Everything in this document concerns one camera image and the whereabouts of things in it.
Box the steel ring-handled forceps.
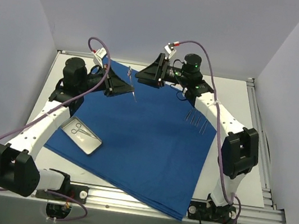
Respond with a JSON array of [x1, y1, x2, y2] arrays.
[[71, 122, 97, 139]]

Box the steel ring-handled scissors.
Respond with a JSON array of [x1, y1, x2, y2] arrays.
[[127, 66, 137, 102]]

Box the steel instrument tray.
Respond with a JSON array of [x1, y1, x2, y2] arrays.
[[60, 116, 102, 155]]

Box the blue surgical wrap cloth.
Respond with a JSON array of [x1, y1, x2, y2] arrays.
[[35, 51, 226, 224]]

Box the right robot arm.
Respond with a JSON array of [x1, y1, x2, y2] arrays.
[[135, 53, 259, 221]]

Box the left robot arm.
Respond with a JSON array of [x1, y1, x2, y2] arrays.
[[0, 57, 134, 200]]

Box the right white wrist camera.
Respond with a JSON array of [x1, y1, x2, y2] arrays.
[[164, 42, 179, 60]]

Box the aluminium back rail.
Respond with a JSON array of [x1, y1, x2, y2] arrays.
[[57, 49, 254, 83]]

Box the aluminium rail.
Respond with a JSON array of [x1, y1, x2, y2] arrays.
[[57, 49, 254, 83], [246, 78, 277, 210], [0, 165, 291, 224]]

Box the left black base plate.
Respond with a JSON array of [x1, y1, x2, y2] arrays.
[[35, 184, 89, 204]]

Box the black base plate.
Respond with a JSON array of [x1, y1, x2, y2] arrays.
[[187, 200, 237, 224], [35, 184, 89, 204]]

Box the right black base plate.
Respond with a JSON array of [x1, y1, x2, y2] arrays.
[[187, 200, 237, 224]]

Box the aluminium right rail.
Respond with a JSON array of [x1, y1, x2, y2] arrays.
[[246, 78, 277, 210]]

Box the aluminium front rail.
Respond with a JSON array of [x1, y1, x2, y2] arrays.
[[0, 165, 291, 224]]

